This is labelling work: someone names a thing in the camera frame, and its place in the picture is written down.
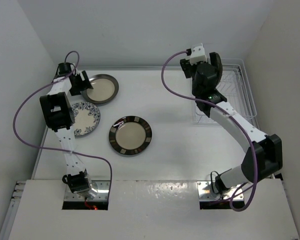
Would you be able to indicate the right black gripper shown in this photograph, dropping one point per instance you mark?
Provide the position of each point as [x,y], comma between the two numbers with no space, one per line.
[188,68]

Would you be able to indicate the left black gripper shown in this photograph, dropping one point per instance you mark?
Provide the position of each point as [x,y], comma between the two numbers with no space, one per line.
[84,84]

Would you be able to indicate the grey rimmed plate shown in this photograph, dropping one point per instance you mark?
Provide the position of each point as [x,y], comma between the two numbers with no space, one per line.
[105,89]
[215,61]

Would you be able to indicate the black patterned rim plate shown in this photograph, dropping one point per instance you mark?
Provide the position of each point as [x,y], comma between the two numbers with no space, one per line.
[130,135]

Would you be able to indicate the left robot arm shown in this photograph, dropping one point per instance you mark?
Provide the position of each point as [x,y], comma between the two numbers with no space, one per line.
[59,117]

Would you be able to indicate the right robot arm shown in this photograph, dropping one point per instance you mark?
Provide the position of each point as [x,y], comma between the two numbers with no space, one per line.
[263,152]

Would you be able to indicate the blue floral white plate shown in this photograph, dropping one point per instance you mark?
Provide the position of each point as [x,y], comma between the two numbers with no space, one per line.
[87,117]

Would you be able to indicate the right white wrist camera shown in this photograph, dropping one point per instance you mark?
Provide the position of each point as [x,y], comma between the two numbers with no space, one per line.
[198,54]

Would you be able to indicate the white wire dish rack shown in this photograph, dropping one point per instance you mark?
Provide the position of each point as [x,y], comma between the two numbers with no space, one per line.
[235,86]

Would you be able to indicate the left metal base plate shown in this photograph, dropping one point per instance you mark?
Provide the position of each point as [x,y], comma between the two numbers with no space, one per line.
[100,191]

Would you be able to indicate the metal base plate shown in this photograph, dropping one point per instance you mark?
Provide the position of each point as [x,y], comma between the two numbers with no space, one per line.
[207,192]
[100,191]

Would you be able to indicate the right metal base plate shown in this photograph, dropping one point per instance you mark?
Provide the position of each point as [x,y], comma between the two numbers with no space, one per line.
[207,192]

